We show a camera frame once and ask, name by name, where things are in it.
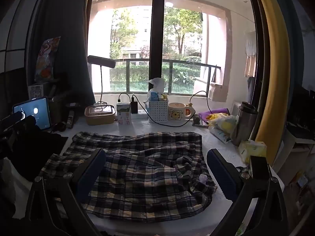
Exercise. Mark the white power strip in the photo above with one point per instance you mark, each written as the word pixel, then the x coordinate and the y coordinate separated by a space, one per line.
pixel 142 114

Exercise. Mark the cardboard piece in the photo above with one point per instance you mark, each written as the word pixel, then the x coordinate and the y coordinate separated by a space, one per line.
pixel 217 93

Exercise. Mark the black desk lamp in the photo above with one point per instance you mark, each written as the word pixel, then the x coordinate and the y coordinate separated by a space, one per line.
pixel 102 61

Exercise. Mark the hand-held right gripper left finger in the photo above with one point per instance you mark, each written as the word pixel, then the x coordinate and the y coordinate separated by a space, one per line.
pixel 91 169

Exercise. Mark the black cloth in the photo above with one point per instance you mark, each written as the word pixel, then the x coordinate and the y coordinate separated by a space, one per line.
pixel 41 152

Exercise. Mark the white green milk carton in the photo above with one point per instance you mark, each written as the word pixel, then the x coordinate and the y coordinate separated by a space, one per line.
pixel 124 114

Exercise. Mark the navy plaid shirt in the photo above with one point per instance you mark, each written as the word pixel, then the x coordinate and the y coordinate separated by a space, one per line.
pixel 147 172

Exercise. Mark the beige lunch box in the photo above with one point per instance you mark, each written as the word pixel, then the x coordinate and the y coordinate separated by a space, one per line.
pixel 99 115

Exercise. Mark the black flat box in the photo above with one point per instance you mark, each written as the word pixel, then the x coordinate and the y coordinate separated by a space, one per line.
pixel 259 167

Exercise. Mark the hanging pale garment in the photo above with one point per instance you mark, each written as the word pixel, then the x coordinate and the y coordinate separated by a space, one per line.
pixel 250 54

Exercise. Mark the white bear print mug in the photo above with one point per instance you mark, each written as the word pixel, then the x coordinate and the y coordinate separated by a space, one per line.
pixel 178 111

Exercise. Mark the tablet with blue case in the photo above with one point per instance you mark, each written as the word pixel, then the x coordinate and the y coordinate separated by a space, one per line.
pixel 37 111

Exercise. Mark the steel thermos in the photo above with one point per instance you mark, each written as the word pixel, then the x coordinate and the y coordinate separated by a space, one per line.
pixel 242 123

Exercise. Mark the purple cloth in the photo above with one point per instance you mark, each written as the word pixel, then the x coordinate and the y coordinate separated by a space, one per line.
pixel 216 110

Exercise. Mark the small bear print box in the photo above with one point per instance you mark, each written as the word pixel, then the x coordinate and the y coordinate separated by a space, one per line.
pixel 35 92

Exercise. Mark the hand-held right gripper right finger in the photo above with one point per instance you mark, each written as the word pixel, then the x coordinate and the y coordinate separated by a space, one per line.
pixel 221 174

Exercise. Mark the white shelf unit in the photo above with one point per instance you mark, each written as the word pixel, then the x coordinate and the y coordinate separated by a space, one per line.
pixel 295 147

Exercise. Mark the black charger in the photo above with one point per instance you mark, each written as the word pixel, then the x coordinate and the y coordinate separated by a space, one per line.
pixel 134 105

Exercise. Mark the yellow tissue pack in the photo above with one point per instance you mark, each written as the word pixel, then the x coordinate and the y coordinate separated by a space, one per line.
pixel 252 150

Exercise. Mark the colourful snack bag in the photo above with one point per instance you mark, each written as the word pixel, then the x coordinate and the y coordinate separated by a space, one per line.
pixel 46 59

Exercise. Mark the white perforated basket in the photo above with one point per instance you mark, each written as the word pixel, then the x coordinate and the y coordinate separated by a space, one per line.
pixel 158 111

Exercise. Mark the yellow curtain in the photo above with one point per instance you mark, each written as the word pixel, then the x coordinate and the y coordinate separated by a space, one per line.
pixel 278 66

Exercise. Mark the small green figurine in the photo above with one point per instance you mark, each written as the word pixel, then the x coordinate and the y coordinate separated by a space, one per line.
pixel 197 120

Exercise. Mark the yellow white plastic bag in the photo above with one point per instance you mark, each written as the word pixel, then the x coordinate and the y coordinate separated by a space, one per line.
pixel 224 126

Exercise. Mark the white plastic bag in basket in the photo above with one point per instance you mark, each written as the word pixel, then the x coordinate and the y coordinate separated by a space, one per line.
pixel 156 84

